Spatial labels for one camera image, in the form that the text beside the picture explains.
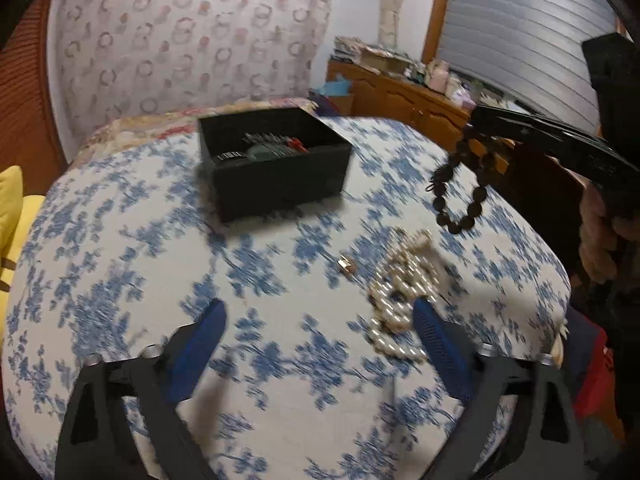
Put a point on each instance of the wooden louvered wardrobe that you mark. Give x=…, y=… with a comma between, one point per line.
x=25, y=110

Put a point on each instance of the pale green jade bangle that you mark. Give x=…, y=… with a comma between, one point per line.
x=260, y=152

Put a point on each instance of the small gold trinket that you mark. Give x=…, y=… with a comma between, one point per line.
x=345, y=263

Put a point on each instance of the black box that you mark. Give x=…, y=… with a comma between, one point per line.
x=280, y=180

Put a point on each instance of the grey window blind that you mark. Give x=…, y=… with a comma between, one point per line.
x=525, y=35

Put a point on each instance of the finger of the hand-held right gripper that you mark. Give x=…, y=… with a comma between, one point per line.
x=530, y=121
x=590, y=165

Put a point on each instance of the blue floral tablecloth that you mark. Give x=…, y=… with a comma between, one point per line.
x=150, y=240

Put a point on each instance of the teal tissue box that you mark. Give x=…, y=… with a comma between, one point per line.
x=335, y=87

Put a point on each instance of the pink tissue pack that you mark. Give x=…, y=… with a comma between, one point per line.
x=462, y=99

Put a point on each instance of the red hair ornament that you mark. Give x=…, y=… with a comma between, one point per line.
x=298, y=145

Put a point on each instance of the white window curtain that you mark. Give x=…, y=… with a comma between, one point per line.
x=390, y=20

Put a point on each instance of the beige storage box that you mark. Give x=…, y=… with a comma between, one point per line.
x=387, y=62

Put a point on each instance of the wooden window frame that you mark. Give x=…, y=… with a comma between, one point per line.
x=435, y=15

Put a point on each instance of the red and dark clothing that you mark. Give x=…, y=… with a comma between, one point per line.
x=592, y=375

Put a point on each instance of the stack of folded cloths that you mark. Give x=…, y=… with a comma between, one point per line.
x=349, y=50

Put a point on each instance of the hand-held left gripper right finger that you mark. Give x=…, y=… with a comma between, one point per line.
x=442, y=345

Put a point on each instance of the silver hair comb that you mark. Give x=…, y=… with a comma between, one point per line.
x=265, y=139

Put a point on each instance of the yellow plush toy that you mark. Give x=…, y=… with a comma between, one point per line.
x=15, y=210

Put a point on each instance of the wooden side cabinet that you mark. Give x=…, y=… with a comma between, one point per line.
x=400, y=95

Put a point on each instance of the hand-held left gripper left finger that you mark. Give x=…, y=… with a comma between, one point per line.
x=197, y=350

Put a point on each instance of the floral bed blanket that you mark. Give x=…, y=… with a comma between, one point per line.
x=150, y=125

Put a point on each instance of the person's right forearm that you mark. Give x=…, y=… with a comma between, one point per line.
x=597, y=240

